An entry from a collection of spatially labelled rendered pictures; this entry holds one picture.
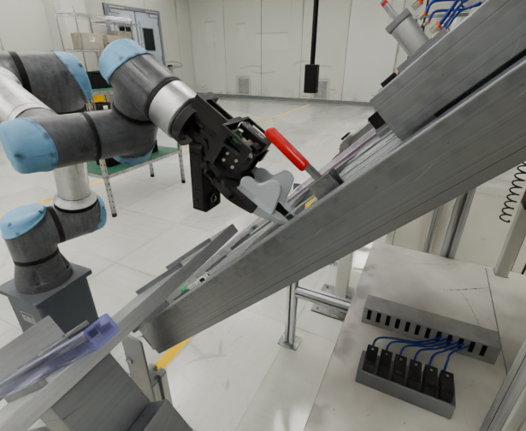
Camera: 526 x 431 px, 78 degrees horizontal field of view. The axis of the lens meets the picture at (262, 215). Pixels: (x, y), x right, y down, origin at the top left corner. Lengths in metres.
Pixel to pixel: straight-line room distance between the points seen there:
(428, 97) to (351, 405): 0.52
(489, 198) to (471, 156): 1.58
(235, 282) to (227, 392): 1.03
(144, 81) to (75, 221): 0.68
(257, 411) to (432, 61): 1.26
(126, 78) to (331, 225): 0.35
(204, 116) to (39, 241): 0.75
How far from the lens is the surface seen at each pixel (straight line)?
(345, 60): 9.36
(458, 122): 0.29
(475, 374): 0.81
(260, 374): 1.47
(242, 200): 0.45
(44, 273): 1.14
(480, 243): 1.97
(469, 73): 0.33
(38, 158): 0.54
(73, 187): 1.06
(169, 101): 0.49
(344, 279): 1.67
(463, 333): 0.81
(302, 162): 0.36
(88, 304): 1.26
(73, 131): 0.55
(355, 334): 0.78
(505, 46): 0.33
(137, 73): 0.52
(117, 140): 0.57
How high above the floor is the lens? 1.17
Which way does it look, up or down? 26 degrees down
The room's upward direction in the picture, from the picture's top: straight up
